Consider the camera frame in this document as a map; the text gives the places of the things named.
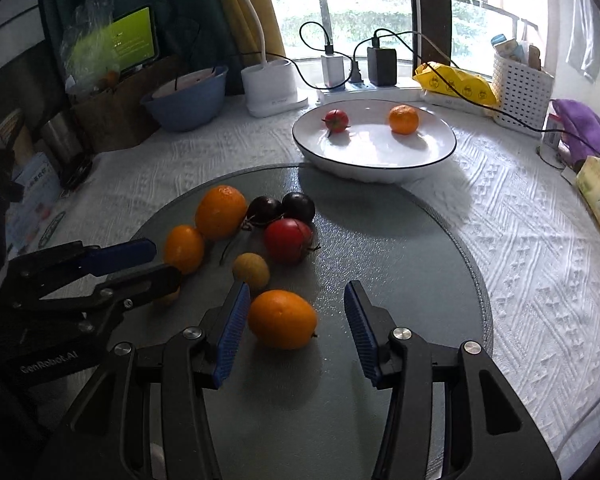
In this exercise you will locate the medium orange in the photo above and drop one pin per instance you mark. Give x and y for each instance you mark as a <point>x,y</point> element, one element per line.
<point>281,319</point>

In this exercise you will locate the tablet with green screen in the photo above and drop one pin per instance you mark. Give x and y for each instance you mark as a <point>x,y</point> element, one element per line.
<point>135,37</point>

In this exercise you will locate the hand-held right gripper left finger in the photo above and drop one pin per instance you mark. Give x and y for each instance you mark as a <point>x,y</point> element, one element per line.
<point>230,332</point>

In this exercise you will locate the metal cup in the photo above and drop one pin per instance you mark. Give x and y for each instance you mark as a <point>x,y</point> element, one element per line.
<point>62,137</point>

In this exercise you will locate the purple cloth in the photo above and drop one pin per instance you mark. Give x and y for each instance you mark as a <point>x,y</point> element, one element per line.
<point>580,127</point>

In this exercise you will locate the dark green cloth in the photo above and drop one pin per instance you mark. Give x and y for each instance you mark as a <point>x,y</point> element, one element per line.
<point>190,5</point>

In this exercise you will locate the yellow curtain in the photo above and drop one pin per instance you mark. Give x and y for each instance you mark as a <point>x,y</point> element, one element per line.
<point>240,5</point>

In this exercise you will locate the black plug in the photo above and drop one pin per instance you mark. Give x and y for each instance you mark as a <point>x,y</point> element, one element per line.
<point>357,72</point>

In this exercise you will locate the small yellow round fruit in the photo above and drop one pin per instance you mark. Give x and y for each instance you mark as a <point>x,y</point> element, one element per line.
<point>250,270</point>
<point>169,299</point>

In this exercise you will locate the blue bowl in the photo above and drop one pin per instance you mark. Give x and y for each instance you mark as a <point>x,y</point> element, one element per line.
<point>185,110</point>

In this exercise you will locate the white hanging towel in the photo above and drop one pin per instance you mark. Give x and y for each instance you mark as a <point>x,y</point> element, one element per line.
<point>585,25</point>

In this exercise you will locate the dark purple plum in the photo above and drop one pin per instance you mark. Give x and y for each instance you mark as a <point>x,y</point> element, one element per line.
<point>263,210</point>
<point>298,206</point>

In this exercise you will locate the white charger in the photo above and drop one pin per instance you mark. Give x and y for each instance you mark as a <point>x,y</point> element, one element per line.
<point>335,71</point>

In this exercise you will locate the small red tomato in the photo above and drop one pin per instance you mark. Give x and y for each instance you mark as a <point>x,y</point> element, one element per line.
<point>336,120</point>

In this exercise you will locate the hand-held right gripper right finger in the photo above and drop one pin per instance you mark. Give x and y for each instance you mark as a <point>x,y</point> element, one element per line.
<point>361,332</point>

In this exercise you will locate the white plastic basket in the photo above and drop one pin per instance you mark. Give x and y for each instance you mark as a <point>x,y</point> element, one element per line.
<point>520,90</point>

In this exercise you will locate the blue white carton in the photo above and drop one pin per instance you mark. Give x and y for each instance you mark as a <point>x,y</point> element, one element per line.
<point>35,190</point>

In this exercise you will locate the large red tomato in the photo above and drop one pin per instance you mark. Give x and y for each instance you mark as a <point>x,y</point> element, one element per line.
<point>288,240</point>

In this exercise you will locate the round mandarin orange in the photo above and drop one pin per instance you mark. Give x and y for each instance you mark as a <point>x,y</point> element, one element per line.
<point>404,119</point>

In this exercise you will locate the clear plastic bag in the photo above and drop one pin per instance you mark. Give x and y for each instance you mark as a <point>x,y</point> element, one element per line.
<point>90,40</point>

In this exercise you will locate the yellow printed packet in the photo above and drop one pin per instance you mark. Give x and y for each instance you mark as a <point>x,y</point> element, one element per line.
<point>455,85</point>

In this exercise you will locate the small oval orange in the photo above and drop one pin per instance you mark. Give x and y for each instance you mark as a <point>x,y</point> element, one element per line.
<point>184,248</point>

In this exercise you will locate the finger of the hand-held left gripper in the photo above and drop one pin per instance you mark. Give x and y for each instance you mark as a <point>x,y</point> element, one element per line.
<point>125,253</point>
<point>145,282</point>

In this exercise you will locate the white plate with black rim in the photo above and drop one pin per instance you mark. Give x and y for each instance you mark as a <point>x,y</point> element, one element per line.
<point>380,147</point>

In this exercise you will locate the white textured tablecloth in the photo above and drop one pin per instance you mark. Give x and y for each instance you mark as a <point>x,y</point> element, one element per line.
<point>530,260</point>

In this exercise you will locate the black charger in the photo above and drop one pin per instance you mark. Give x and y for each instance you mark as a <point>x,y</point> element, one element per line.
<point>381,65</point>

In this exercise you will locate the white round dish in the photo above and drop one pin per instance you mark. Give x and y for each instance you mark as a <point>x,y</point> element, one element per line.
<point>180,85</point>

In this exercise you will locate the white power strip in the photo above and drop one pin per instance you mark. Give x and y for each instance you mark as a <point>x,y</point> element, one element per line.
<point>340,96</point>

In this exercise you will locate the brown cardboard box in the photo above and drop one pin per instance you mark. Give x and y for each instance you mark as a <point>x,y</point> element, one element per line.
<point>115,115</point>

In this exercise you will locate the large orange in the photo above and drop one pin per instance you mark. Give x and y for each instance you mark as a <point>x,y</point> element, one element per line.
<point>221,211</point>

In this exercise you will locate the window railing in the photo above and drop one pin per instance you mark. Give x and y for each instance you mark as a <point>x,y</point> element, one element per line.
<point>322,15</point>

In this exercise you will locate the white desk lamp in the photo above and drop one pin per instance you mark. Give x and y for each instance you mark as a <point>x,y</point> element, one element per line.
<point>270,85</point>

